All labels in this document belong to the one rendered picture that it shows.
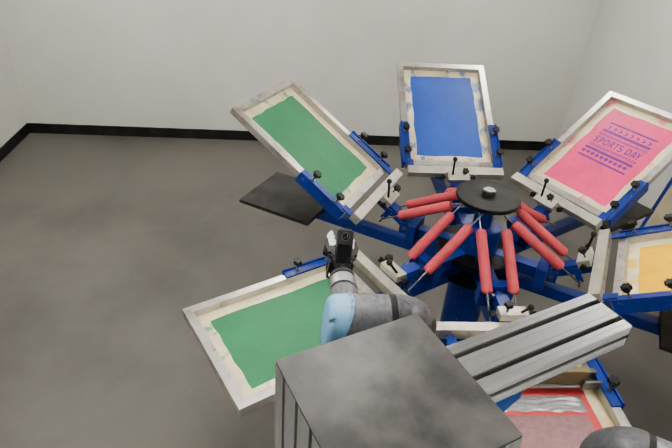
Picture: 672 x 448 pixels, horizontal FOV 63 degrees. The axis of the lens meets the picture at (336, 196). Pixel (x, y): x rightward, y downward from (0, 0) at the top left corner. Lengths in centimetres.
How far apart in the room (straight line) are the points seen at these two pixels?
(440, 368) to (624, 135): 290
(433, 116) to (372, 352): 284
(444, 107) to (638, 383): 210
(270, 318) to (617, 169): 209
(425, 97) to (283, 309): 180
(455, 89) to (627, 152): 110
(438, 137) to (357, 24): 246
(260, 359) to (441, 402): 154
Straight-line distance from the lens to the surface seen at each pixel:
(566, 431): 230
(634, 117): 371
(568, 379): 239
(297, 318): 245
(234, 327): 242
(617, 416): 239
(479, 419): 81
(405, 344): 87
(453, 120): 361
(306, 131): 310
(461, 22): 590
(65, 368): 377
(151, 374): 359
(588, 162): 350
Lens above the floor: 265
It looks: 31 degrees down
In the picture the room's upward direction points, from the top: 4 degrees clockwise
